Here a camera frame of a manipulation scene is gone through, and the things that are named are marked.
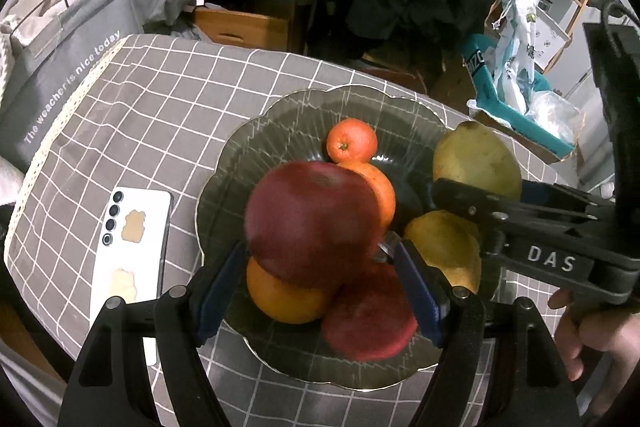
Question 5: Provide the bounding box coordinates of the white patterned drawer box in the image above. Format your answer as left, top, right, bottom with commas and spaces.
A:
532, 2, 573, 72

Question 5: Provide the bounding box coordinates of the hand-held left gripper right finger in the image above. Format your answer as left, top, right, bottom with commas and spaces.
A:
394, 239, 583, 427

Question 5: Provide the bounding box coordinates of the yellow pear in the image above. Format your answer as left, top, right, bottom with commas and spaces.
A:
404, 209, 483, 295
432, 119, 523, 202

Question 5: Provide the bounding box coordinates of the red apple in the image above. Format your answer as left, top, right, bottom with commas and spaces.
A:
244, 161, 383, 290
320, 259, 418, 363

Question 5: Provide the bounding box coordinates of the large orange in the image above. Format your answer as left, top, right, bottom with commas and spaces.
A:
246, 257, 343, 325
337, 161, 397, 238

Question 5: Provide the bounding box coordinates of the white smartphone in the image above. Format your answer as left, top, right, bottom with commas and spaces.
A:
89, 187, 173, 365

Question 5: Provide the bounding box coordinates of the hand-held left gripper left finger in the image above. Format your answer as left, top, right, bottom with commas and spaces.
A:
59, 241, 251, 427

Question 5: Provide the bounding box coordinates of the person's right hand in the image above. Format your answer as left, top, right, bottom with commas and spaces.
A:
547, 289, 640, 415

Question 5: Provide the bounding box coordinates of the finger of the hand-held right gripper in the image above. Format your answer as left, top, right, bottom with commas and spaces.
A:
431, 178, 619, 259
520, 179, 609, 214

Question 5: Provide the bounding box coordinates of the clear plastic bag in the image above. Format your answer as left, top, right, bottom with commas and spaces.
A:
527, 91, 583, 145

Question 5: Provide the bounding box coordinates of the white printed rice bag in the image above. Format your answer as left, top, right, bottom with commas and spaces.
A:
492, 0, 551, 115

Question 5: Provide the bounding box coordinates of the small tangerine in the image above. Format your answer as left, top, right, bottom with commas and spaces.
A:
326, 118, 378, 165

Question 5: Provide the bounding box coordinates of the dark green glass plate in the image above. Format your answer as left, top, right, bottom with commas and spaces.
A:
195, 84, 503, 392

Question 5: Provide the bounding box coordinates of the grey door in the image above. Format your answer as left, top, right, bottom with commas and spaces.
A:
562, 0, 618, 188

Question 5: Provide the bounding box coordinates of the grey fabric laundry bag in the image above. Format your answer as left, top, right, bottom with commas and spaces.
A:
0, 0, 146, 172

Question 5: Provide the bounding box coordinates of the teal plastic crate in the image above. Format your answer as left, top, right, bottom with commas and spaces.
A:
461, 33, 576, 159

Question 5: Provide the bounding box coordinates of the wooden drawer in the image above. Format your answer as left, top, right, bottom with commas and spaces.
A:
192, 9, 291, 52

